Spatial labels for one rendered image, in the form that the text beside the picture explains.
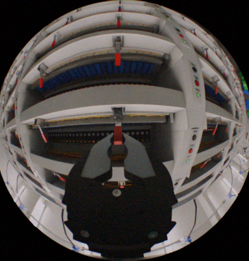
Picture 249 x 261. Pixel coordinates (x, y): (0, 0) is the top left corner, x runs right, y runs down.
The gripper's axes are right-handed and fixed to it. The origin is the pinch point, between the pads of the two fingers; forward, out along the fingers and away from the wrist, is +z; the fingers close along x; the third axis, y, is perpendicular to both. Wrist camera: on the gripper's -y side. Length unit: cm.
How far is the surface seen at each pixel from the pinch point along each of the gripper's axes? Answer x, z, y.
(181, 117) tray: 15.6, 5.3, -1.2
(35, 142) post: -44.6, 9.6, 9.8
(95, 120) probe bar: -6.4, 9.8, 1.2
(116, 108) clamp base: -0.3, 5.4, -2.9
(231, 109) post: 86, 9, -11
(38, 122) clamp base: -25.7, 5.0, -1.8
